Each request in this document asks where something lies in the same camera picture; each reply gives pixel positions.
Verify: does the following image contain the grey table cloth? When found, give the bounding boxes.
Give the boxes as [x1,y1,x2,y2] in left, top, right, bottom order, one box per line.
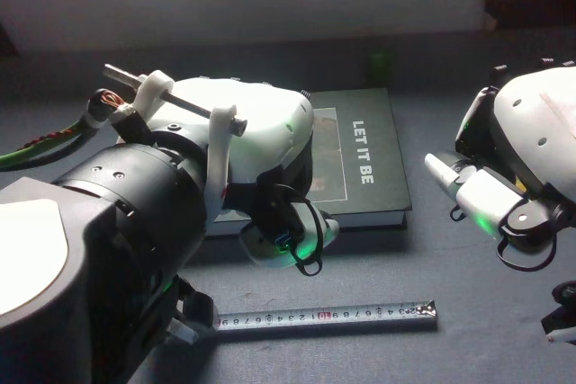
[0,26,576,384]

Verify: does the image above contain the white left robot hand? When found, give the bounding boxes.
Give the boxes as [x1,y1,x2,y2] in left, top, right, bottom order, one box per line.
[148,76,342,277]

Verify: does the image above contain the grey tape measure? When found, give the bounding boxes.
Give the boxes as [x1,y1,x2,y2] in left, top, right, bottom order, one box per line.
[217,299,439,332]

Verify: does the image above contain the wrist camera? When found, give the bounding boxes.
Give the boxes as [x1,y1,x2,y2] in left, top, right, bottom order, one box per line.
[166,276,221,345]
[539,280,576,346]

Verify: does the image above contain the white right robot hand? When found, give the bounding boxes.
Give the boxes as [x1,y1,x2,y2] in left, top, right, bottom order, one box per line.
[424,58,576,273]

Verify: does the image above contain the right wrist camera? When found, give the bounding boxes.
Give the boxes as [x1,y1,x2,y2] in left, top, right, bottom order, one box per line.
[539,280,576,346]

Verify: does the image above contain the black Let It Be book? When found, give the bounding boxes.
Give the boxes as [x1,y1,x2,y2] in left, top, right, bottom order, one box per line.
[204,88,414,237]

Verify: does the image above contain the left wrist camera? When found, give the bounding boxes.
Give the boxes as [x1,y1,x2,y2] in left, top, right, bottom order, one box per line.
[166,276,221,345]

